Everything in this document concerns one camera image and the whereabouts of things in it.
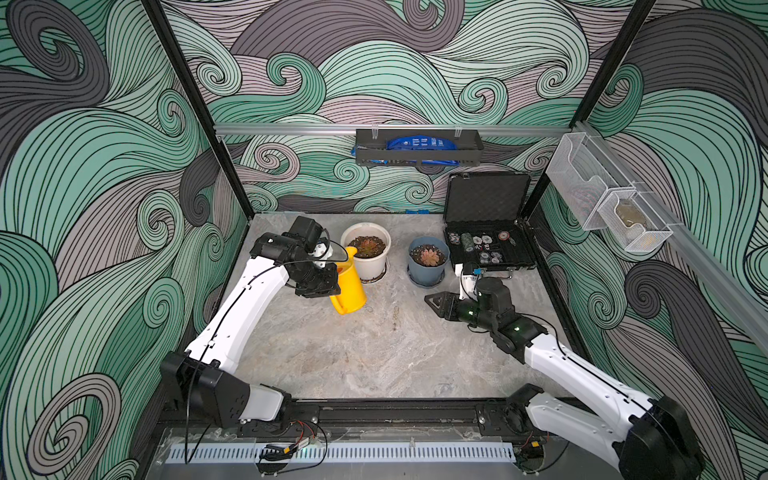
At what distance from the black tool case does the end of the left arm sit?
566mm

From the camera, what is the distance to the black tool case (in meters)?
1.06

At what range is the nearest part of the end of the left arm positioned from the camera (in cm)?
53
